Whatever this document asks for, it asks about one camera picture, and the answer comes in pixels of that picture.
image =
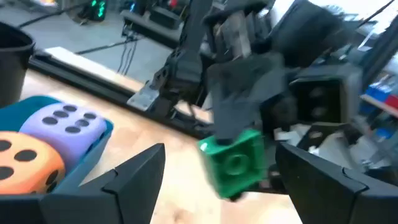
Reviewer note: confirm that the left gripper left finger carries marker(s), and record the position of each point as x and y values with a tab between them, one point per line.
93	202

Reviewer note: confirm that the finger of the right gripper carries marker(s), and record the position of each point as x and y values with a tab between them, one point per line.
239	93
273	185

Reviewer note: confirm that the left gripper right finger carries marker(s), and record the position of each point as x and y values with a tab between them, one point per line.
335	199

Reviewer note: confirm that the dark green toy block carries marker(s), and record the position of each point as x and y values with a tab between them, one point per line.
233	165

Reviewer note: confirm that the orange foam die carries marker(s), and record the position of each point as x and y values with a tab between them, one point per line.
28	168

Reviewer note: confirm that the purple foam die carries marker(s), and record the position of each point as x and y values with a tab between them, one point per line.
62	130

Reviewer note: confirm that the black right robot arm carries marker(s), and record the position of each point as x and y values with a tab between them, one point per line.
186	71

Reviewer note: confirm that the teal plastic bin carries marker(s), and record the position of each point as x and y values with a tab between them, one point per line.
87	161

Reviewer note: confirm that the black bucket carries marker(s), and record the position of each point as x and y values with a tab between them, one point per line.
12	62

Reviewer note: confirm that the black computer with lights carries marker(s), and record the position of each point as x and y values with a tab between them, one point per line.
98	8

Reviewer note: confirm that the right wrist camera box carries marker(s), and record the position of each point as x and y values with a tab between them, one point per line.
354	93

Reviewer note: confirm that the silver metal bracket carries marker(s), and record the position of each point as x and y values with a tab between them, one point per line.
144	97

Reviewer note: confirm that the black metal table frame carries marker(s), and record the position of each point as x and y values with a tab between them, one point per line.
93	87

